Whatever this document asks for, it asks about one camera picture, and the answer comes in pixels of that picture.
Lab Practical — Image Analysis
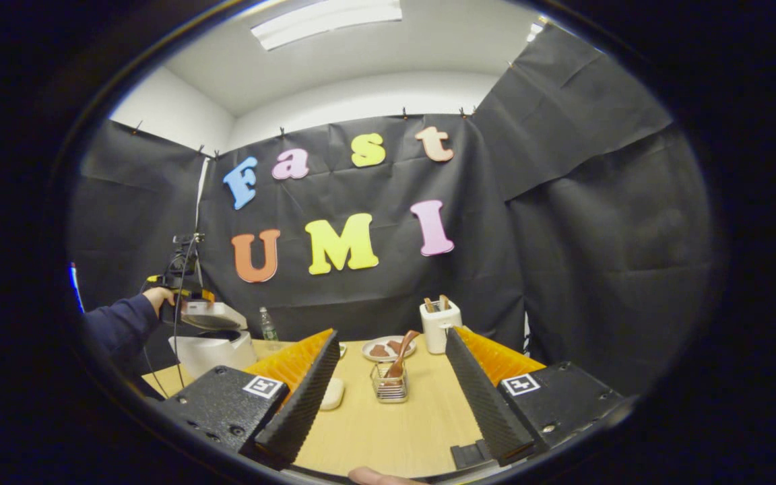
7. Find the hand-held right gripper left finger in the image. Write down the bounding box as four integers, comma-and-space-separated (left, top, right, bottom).
156, 327, 342, 470

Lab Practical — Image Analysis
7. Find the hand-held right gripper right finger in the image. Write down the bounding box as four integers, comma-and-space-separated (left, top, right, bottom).
445, 325, 631, 467

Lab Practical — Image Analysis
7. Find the clear box of white rice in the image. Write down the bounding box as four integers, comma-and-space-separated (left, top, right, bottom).
319, 377, 346, 412

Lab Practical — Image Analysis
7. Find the white rice cooker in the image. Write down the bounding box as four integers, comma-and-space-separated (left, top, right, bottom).
168, 301, 258, 380

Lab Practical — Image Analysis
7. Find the metal wire chopstick holder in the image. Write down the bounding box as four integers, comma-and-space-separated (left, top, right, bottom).
370, 362, 410, 404

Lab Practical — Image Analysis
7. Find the brown wooden spoon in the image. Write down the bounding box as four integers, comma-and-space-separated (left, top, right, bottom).
384, 330, 421, 379

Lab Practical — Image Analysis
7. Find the white round plate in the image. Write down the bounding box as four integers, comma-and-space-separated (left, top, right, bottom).
362, 335, 418, 362

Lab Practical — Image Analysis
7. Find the white toaster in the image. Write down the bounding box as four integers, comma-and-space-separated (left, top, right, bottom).
419, 300, 463, 355

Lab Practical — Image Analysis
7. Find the bright monitor screen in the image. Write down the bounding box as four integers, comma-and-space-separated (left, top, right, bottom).
69, 263, 86, 315

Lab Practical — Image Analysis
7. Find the black backdrop cloth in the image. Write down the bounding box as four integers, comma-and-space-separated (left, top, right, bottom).
68, 27, 712, 398

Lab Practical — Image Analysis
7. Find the large ceiling light panel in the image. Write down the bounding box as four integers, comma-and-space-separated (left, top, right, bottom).
251, 0, 403, 52

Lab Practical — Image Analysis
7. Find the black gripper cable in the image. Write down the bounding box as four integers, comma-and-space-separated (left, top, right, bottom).
139, 236, 200, 391

